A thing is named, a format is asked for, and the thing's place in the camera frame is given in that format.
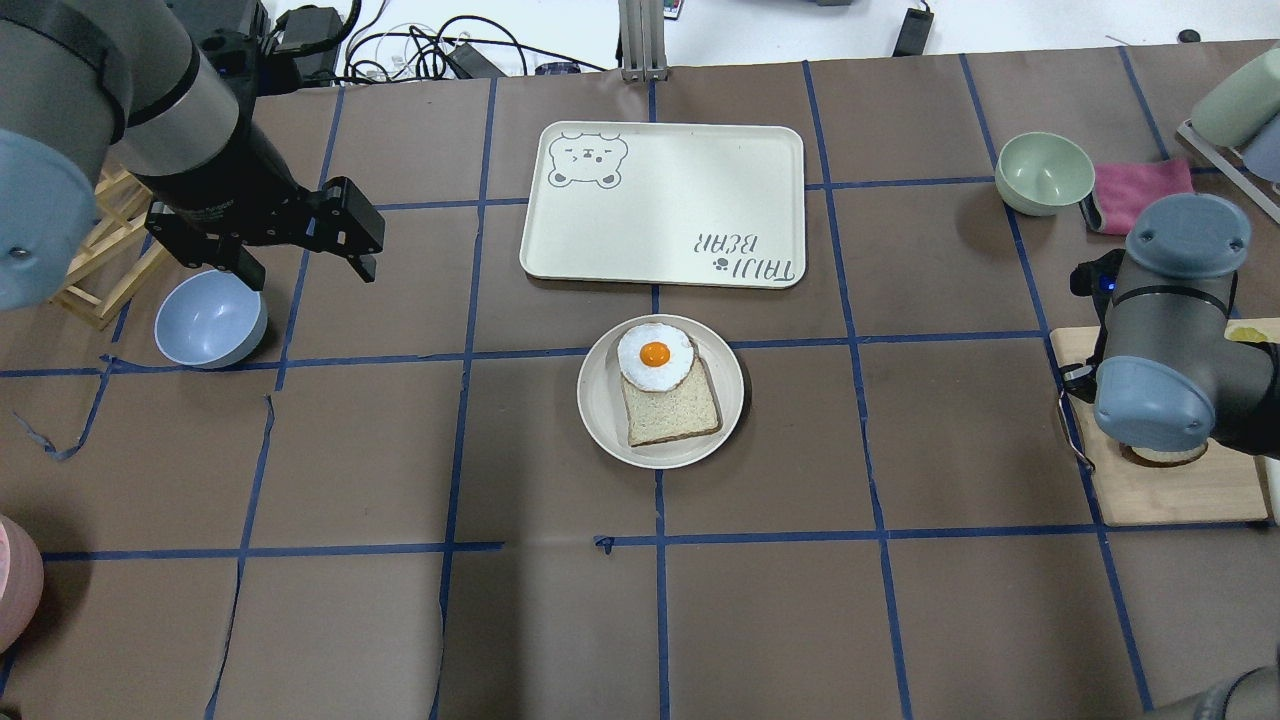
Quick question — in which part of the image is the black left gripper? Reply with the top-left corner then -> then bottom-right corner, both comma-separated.
146,176 -> 385,291

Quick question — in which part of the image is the fried egg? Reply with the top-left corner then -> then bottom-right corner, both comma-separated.
616,322 -> 696,393

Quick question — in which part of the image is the round cream plate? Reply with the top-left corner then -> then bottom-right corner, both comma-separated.
576,314 -> 749,470

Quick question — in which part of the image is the bread slice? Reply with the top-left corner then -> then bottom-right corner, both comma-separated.
1126,442 -> 1210,468
621,356 -> 722,447

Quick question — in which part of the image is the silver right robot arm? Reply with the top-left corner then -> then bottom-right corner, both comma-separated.
1070,193 -> 1277,459

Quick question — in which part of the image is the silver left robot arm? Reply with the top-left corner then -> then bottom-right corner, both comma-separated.
1,1 -> 385,310

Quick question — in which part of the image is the blue bowl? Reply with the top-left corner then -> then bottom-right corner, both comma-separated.
154,270 -> 269,370

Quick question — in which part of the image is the wooden cup rack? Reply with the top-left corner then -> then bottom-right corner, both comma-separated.
51,159 -> 169,331

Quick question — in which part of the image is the cream bear tray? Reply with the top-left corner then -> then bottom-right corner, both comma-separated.
520,120 -> 808,290

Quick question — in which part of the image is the pink bowl with ice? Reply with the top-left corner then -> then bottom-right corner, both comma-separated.
1,516 -> 44,653

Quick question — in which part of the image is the black power adapter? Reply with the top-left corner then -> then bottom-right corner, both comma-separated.
891,5 -> 934,58

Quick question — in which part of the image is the light green bowl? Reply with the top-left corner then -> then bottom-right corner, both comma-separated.
995,132 -> 1096,217

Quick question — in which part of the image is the pink cloth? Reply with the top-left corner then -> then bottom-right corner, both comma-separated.
1080,158 -> 1194,236

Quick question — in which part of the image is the wooden cutting board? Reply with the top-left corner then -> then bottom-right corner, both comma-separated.
1050,318 -> 1280,528

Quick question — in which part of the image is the aluminium frame post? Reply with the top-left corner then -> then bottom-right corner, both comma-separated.
618,0 -> 669,83

